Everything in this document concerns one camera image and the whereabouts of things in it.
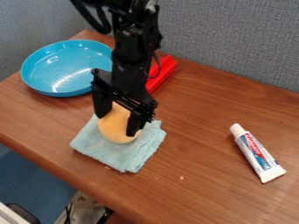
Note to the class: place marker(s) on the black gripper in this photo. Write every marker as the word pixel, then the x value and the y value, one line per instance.
pixel 122 85

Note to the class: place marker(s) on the yellow orange ball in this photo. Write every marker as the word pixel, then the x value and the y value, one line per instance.
pixel 112 125

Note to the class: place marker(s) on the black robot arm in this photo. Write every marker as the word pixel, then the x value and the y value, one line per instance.
pixel 136 15

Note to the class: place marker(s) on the blue plate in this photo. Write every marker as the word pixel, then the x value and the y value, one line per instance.
pixel 57 69

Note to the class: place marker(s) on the light blue folded cloth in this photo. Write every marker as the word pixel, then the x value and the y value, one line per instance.
pixel 124 157

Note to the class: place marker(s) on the red plastic block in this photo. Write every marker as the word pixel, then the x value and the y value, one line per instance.
pixel 164 70

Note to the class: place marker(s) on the white toothpaste tube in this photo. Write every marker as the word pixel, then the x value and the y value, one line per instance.
pixel 261 161

